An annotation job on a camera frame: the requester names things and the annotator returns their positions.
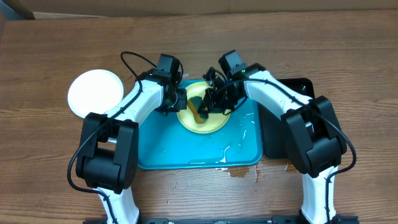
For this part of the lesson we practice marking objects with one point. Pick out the teal plastic tray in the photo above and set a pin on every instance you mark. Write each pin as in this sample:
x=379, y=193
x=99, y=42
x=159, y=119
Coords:
x=164, y=143

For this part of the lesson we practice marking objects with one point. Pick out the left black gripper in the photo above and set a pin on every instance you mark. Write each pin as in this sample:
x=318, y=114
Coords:
x=181, y=105

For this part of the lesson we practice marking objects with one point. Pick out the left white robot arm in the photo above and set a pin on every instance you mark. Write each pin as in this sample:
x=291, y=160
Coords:
x=105, y=162

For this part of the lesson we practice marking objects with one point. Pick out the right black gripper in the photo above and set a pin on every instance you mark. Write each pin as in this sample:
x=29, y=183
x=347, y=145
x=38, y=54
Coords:
x=217, y=104

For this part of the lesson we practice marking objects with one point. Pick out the white plate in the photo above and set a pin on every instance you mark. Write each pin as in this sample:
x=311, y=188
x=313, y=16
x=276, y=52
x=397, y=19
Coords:
x=95, y=91

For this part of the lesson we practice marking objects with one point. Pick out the black rectangular water tray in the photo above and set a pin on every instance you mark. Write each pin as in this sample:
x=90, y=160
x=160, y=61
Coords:
x=272, y=134

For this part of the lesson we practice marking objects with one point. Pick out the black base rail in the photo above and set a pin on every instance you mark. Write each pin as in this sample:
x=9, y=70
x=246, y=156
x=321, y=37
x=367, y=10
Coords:
x=274, y=220

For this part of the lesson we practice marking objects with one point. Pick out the green and yellow sponge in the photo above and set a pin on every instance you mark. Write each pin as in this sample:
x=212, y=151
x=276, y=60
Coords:
x=195, y=106

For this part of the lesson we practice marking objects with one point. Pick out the yellow-green rimmed plate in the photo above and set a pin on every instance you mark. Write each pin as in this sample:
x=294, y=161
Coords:
x=214, y=122

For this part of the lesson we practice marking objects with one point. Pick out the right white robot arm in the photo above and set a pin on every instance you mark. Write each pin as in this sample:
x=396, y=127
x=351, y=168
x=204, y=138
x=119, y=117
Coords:
x=314, y=142

